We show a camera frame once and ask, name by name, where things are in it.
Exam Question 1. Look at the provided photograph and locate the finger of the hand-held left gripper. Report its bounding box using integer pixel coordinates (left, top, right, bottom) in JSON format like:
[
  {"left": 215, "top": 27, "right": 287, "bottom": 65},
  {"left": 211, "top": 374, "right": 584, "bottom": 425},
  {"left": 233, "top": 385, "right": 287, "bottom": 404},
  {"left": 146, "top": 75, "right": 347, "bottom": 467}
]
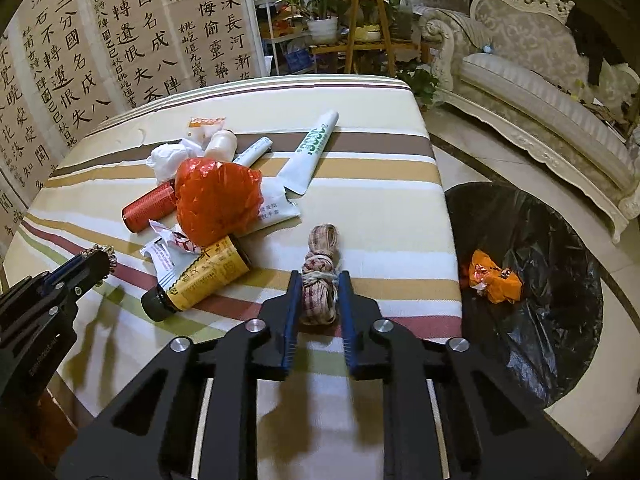
[
  {"left": 52, "top": 250, "right": 113, "bottom": 306},
  {"left": 30, "top": 259, "right": 81, "bottom": 293}
]

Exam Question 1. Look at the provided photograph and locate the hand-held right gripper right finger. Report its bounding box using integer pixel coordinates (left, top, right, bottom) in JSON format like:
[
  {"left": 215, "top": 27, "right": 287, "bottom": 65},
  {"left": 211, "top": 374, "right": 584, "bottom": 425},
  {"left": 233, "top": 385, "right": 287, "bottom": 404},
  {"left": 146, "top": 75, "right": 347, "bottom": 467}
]
[{"left": 337, "top": 270, "right": 588, "bottom": 480}]

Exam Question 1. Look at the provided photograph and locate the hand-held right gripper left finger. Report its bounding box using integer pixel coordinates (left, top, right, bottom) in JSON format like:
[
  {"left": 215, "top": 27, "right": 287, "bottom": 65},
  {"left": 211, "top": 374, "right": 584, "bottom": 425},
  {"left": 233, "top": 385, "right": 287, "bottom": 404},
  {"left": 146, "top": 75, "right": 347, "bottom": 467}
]
[{"left": 55, "top": 270, "right": 305, "bottom": 480}]

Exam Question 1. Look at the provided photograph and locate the beaded bracelet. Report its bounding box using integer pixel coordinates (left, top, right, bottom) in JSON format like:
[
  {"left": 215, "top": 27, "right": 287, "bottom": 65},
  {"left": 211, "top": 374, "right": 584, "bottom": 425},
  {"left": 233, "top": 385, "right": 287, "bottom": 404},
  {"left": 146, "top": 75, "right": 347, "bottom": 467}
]
[{"left": 80, "top": 244, "right": 118, "bottom": 276}]

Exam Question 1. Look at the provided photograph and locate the brown white rope bundle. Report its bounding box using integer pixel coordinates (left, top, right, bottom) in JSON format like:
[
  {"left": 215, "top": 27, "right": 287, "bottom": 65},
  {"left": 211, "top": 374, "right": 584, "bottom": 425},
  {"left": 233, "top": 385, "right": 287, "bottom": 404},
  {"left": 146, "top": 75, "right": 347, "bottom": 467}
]
[{"left": 299, "top": 223, "right": 343, "bottom": 327}]

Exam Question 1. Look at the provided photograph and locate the white red-print torn wrapper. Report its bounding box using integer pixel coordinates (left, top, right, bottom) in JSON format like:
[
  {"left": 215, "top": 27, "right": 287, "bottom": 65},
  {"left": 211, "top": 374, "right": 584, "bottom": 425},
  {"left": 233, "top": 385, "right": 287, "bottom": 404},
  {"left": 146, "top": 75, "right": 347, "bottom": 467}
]
[{"left": 141, "top": 220, "right": 201, "bottom": 286}]

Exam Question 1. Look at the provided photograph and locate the red cylindrical can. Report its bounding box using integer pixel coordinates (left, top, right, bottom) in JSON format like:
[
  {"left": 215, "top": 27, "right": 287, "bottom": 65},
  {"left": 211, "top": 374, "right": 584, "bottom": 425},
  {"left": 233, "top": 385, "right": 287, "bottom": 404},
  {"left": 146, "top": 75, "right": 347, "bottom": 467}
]
[{"left": 122, "top": 180, "right": 178, "bottom": 234}]

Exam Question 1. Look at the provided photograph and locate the yellow label brown bottle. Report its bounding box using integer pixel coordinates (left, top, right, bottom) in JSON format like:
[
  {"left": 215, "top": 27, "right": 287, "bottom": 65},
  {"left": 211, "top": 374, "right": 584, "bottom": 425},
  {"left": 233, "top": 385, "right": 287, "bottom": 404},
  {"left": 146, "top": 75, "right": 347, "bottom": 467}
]
[{"left": 141, "top": 234, "right": 251, "bottom": 322}]

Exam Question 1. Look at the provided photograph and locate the white packet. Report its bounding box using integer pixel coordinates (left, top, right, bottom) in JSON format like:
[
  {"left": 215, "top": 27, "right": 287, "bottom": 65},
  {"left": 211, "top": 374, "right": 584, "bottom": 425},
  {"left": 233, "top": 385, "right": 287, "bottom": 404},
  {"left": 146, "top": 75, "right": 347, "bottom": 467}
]
[{"left": 245, "top": 177, "right": 302, "bottom": 236}]

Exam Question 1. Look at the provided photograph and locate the white plastic bag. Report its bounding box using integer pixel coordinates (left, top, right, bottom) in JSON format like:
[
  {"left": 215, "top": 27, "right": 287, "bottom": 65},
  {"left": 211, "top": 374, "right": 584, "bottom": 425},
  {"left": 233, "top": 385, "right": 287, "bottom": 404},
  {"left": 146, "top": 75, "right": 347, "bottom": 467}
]
[{"left": 146, "top": 138, "right": 206, "bottom": 186}]

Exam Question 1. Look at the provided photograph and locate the red plastic bag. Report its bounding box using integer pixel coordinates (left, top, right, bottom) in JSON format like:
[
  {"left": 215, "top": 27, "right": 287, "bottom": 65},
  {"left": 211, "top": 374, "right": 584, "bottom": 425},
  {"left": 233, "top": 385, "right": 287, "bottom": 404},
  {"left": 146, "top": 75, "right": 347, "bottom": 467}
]
[{"left": 175, "top": 157, "right": 264, "bottom": 248}]

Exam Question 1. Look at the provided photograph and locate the white green-print toothpaste tube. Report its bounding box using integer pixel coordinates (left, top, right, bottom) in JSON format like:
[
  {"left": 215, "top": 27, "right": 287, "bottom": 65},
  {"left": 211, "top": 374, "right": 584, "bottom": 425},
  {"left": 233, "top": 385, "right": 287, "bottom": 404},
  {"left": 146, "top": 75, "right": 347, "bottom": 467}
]
[{"left": 277, "top": 111, "right": 340, "bottom": 195}]

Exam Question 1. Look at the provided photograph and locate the white marker pen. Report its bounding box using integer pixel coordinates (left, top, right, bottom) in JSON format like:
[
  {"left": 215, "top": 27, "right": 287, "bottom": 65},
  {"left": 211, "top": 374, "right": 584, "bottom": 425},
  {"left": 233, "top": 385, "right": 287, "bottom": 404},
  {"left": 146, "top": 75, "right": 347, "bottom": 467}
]
[{"left": 232, "top": 136, "right": 273, "bottom": 167}]

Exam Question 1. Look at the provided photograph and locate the black bag trash bin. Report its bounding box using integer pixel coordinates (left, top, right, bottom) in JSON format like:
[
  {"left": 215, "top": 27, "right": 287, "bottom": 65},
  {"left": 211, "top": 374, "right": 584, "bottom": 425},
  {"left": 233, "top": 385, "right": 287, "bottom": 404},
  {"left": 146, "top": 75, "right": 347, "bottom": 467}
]
[{"left": 444, "top": 182, "right": 605, "bottom": 409}]

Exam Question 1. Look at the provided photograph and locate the striped tablecloth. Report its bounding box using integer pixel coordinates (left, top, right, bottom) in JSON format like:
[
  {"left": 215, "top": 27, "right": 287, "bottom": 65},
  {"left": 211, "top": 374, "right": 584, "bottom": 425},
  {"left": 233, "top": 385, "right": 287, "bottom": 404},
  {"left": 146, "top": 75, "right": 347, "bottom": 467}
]
[{"left": 2, "top": 74, "right": 463, "bottom": 480}]

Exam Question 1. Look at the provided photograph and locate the crumpled orange wrapper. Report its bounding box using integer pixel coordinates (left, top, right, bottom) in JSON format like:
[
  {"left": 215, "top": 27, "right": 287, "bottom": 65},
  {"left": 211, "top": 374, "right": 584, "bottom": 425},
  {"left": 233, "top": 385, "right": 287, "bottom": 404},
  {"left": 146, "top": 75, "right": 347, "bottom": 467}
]
[{"left": 467, "top": 249, "right": 522, "bottom": 304}]

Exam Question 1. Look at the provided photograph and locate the small white bottle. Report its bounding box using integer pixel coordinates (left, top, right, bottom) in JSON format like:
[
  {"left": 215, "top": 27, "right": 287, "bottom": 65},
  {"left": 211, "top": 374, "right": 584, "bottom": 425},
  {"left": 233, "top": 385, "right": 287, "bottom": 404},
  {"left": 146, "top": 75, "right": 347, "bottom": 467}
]
[{"left": 206, "top": 130, "right": 237, "bottom": 165}]

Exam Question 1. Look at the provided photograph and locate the orange white wrapper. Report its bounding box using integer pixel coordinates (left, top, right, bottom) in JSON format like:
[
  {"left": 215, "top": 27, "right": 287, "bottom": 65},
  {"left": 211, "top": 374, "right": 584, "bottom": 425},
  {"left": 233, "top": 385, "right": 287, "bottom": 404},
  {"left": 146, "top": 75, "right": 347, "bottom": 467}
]
[{"left": 187, "top": 116, "right": 226, "bottom": 143}]

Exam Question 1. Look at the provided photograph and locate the calligraphy folding screen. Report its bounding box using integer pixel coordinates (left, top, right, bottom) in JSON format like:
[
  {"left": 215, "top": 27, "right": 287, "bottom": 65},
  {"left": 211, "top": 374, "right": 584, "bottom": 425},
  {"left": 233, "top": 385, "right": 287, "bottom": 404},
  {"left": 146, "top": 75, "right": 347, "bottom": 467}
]
[{"left": 0, "top": 0, "right": 268, "bottom": 241}]

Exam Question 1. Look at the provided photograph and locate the low green plant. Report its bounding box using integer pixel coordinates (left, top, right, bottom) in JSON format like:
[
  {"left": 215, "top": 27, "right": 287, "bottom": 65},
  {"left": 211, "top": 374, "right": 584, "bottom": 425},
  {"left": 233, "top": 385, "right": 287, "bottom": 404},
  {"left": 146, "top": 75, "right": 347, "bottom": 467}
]
[{"left": 395, "top": 60, "right": 441, "bottom": 108}]

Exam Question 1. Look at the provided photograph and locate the blue crate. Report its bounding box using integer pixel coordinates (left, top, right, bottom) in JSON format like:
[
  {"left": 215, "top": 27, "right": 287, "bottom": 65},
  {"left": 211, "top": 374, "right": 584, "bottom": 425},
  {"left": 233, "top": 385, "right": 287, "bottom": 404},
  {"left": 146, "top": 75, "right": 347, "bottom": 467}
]
[{"left": 287, "top": 40, "right": 317, "bottom": 73}]

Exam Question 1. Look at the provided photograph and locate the wooden plant stand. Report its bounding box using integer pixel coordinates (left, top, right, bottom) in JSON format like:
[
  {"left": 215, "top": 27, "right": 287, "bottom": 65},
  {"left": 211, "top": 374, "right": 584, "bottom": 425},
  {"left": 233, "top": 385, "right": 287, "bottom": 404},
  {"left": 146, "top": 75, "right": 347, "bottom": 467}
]
[{"left": 307, "top": 35, "right": 431, "bottom": 77}]

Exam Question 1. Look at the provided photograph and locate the white metal rack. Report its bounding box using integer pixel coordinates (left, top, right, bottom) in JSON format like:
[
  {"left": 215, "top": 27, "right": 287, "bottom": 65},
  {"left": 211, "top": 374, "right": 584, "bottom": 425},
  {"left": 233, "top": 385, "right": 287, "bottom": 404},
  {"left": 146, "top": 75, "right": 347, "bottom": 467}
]
[{"left": 255, "top": 0, "right": 321, "bottom": 77}]

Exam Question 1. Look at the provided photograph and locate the cream ornate sofa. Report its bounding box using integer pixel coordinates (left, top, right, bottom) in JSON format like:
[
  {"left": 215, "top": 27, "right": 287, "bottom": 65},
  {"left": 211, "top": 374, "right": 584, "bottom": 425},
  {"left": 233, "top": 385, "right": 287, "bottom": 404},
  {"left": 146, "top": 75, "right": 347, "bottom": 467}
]
[{"left": 419, "top": 0, "right": 640, "bottom": 243}]

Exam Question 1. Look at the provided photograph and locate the potted plant white pot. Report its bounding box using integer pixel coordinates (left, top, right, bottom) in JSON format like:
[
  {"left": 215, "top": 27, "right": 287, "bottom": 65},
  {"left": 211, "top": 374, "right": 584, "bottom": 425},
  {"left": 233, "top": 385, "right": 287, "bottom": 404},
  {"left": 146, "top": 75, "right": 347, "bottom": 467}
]
[{"left": 247, "top": 0, "right": 351, "bottom": 45}]

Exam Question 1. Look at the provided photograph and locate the wooden stool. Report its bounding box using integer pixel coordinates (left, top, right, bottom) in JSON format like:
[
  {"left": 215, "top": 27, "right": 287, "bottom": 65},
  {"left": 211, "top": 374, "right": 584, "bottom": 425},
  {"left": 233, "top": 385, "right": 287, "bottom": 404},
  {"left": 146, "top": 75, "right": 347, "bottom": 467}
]
[{"left": 342, "top": 0, "right": 396, "bottom": 76}]

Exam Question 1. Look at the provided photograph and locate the papers clutter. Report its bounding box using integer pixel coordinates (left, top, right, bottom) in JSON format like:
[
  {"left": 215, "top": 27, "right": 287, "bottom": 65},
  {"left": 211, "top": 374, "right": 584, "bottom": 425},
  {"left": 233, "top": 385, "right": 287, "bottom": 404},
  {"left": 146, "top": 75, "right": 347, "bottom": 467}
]
[{"left": 565, "top": 80, "right": 640, "bottom": 133}]

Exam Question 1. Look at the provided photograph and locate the black clothing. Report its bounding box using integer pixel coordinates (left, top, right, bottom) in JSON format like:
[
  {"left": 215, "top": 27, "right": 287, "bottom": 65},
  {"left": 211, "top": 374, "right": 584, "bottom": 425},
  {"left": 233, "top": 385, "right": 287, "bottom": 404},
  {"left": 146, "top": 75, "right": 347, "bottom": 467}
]
[{"left": 565, "top": 7, "right": 616, "bottom": 86}]

